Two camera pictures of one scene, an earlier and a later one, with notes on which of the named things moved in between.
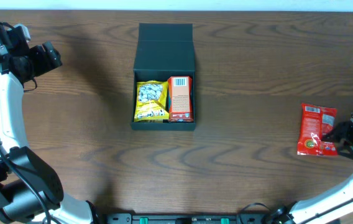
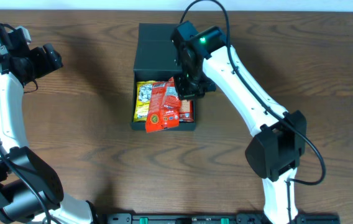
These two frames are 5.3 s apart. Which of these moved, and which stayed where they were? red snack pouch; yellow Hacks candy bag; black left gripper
Moved: red snack pouch
Stayed: yellow Hacks candy bag; black left gripper
